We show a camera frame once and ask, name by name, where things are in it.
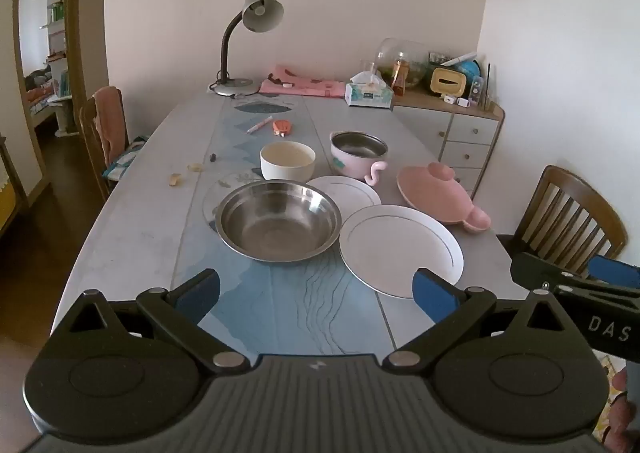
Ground large glass jar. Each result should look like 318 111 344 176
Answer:
375 38 432 90

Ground large white plate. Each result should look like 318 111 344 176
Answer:
339 204 465 299

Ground white drawer cabinet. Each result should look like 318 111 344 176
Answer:
392 90 506 201

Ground wooden slat-back chair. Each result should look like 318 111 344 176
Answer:
496 165 628 279

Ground pink bear-shaped plate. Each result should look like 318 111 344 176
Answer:
396 162 492 234

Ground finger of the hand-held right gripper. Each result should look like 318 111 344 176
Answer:
587 255 640 290
510 252 597 291

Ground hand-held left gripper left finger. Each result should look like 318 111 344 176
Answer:
55 268 251 375

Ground pink towel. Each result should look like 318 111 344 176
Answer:
94 87 130 166

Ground wooden chair with towel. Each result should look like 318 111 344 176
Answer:
77 87 133 201

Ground grey gooseneck desk lamp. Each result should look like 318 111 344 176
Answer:
214 0 285 98

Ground yellow tissue holder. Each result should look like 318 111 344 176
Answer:
430 67 468 96

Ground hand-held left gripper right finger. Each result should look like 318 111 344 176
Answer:
382 268 581 375

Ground small white plate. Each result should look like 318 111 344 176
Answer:
305 175 382 210

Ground person's right hand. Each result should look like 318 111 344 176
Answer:
602 368 640 453

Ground white tube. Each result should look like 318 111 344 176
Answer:
440 52 478 68

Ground large stainless steel bowl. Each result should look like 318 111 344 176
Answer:
215 180 343 264

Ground pink folded cloth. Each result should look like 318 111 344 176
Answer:
258 64 348 98

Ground blue globe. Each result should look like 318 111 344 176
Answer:
457 60 482 84

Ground patterned seat cushion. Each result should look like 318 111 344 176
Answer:
102 135 151 181

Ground cream ceramic bowl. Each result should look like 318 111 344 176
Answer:
259 142 317 182

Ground pink steel-lined bowl with handle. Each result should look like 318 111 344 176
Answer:
329 131 390 186

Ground tissue box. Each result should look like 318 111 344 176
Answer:
344 73 395 108

